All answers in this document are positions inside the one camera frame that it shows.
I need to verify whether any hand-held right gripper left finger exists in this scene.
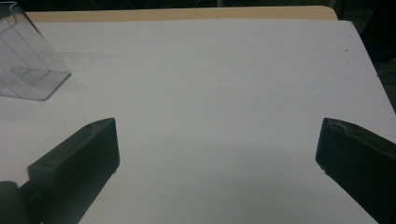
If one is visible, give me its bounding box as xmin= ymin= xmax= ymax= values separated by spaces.
xmin=18 ymin=117 xmax=120 ymax=224

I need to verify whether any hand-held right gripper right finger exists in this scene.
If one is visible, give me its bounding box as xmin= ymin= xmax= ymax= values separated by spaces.
xmin=315 ymin=117 xmax=396 ymax=224

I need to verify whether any clear plastic container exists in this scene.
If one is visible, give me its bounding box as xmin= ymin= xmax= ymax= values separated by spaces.
xmin=0 ymin=1 xmax=72 ymax=102

